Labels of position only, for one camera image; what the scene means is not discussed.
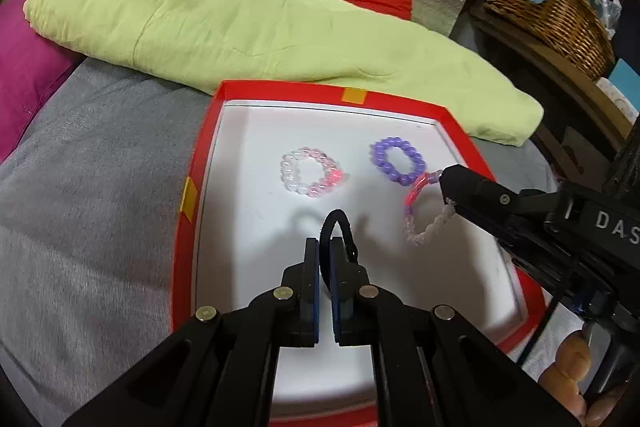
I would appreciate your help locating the wicker basket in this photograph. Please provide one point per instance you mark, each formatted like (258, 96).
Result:
(560, 22)

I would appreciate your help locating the white patterned box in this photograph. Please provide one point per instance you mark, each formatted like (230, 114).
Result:
(617, 99)

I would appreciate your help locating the person's right hand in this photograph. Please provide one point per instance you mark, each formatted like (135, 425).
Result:
(565, 372)

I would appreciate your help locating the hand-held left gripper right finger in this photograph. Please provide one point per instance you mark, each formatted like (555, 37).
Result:
(337, 289)

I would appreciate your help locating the blue cardboard box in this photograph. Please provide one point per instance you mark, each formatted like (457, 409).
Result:
(627, 77)

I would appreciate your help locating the wooden shelf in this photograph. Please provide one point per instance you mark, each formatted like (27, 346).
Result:
(545, 77)

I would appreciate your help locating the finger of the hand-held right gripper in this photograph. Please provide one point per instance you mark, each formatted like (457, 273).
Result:
(520, 242)
(480, 189)

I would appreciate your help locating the red cardboard box tray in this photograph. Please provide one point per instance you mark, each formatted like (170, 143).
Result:
(201, 147)

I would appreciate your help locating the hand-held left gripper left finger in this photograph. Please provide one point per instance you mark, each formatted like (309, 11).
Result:
(313, 279)

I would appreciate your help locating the light green folded blanket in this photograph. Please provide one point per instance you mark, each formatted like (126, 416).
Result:
(240, 37)

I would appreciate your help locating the magenta pillow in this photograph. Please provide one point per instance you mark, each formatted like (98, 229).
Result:
(25, 67)

